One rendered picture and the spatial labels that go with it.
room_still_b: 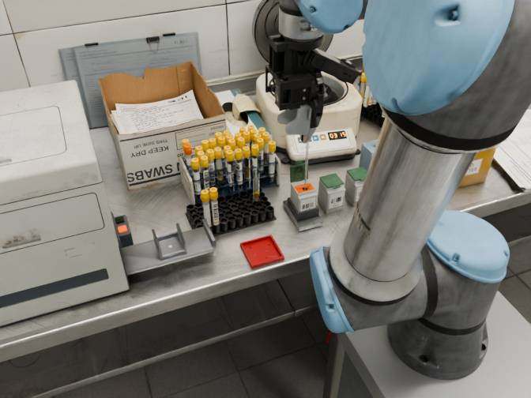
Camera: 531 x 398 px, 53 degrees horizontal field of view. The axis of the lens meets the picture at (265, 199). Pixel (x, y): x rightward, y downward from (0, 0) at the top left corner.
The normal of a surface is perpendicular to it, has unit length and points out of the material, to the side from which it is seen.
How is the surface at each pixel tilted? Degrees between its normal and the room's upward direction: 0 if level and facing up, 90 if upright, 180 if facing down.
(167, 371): 0
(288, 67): 90
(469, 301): 90
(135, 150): 91
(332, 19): 90
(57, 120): 0
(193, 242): 0
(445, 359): 72
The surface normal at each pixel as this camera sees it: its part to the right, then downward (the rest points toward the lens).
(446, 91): 0.16, 0.86
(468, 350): 0.36, 0.33
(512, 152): 0.00, -0.77
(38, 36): 0.36, 0.57
